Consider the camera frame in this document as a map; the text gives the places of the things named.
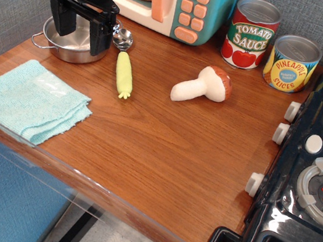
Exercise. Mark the pineapple slices can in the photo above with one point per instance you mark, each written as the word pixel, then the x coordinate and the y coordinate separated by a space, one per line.
pixel 292 61

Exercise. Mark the light blue folded cloth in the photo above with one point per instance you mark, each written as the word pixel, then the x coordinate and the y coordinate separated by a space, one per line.
pixel 37 105

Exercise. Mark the spoon with yellow-green handle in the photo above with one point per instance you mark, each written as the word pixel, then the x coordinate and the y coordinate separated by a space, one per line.
pixel 123 40

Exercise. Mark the plush toy mushroom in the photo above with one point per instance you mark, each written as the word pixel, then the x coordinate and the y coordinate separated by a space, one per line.
pixel 212 82

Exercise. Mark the tomato sauce can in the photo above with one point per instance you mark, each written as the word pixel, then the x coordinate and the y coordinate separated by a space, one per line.
pixel 252 28

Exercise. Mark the small stainless steel pot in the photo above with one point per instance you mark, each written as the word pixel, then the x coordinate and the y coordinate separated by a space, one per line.
pixel 74 47

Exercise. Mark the teal toy microwave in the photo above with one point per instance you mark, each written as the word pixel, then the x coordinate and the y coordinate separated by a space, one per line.
pixel 192 22

